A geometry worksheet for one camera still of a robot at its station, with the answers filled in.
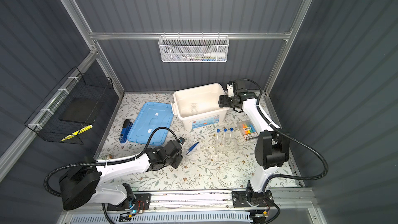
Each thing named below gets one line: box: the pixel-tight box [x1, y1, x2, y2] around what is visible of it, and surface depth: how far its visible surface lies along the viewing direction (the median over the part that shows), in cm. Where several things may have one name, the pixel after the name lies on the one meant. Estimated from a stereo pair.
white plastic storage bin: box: [171, 82, 230, 130], surface depth 101 cm
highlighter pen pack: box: [241, 121, 260, 141], surface depth 98 cm
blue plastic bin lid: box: [126, 101, 175, 146], surface depth 107 cm
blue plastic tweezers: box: [185, 141, 199, 155], surface depth 93 cm
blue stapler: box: [119, 118, 134, 144], surface depth 98 cm
